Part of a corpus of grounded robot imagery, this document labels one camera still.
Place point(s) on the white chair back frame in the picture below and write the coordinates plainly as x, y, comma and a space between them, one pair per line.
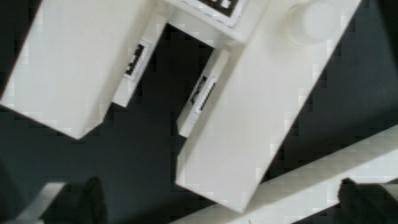
274, 37

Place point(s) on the white U-shaped fence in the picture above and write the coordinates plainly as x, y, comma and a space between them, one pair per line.
301, 192

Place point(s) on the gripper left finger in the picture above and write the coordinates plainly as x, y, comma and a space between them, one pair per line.
68, 204

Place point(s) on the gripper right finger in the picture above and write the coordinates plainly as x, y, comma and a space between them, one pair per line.
368, 203

